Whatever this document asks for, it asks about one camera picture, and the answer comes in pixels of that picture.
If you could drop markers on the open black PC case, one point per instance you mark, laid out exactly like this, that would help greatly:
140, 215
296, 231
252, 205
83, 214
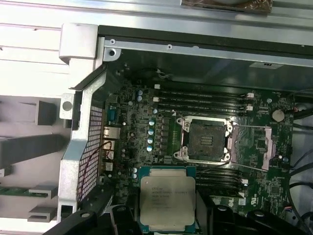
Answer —
80, 137

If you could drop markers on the green RAM stick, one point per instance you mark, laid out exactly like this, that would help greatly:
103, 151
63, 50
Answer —
14, 191

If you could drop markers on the metal socket cover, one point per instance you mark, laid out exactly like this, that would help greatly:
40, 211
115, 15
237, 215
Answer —
269, 149

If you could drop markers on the pale grey case corner cap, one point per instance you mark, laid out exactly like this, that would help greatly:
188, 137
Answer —
78, 41

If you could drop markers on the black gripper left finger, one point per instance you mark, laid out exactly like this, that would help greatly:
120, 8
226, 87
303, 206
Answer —
122, 222

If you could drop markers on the silver topped CPU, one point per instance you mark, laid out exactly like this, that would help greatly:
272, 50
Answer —
167, 200

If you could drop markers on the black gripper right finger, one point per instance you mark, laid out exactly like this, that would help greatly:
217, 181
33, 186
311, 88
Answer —
205, 215

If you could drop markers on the CPU socket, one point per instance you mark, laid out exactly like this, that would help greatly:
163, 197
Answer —
203, 132

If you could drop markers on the silver metal port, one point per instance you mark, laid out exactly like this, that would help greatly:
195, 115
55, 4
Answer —
111, 133
108, 149

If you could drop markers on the green motherboard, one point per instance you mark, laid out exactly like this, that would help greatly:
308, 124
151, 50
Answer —
137, 137

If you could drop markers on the grey printed parts rack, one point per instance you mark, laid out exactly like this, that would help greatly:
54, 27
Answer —
31, 149

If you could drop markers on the round coin cell battery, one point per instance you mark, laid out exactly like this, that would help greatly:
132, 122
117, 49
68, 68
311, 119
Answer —
278, 115

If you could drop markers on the blue serial port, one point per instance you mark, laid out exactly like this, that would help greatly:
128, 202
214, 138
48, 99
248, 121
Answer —
113, 115

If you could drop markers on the black RAM slot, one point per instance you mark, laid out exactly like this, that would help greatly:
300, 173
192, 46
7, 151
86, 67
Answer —
220, 178
220, 184
220, 171
203, 94
203, 107
203, 88
203, 101
220, 192

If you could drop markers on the brown square base plate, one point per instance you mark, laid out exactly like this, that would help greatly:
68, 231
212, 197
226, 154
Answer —
259, 7

